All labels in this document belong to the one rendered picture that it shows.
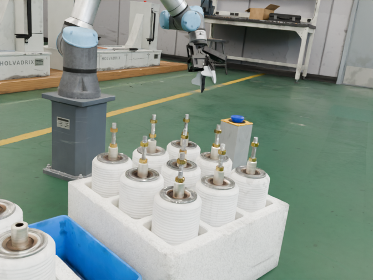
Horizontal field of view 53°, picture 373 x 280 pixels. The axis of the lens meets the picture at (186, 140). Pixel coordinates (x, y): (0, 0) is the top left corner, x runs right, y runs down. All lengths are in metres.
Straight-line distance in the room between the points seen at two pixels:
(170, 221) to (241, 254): 0.22
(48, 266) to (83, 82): 0.86
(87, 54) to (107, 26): 6.06
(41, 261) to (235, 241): 0.41
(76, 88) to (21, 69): 1.78
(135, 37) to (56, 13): 1.19
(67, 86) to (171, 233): 0.77
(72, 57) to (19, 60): 1.76
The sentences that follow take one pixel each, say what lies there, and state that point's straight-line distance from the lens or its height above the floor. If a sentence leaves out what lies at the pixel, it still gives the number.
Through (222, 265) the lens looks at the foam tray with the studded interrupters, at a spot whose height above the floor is 0.10.
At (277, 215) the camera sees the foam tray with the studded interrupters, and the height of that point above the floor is 0.16.
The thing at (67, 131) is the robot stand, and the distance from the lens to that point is 1.38.
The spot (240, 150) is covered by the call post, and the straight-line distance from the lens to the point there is 1.14.
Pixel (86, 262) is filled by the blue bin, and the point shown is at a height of 0.05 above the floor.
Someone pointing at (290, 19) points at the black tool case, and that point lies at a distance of 5.43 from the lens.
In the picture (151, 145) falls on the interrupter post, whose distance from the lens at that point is 0.97.
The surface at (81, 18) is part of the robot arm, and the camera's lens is 1.49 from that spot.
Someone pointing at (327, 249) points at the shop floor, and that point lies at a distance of 1.20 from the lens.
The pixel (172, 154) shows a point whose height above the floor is 0.23.
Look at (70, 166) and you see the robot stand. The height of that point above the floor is 0.05.
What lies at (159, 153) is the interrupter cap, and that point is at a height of 0.25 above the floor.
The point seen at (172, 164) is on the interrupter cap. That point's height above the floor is 0.25.
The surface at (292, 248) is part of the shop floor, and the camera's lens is 1.15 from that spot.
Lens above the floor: 0.57
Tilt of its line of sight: 17 degrees down
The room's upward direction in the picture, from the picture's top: 6 degrees clockwise
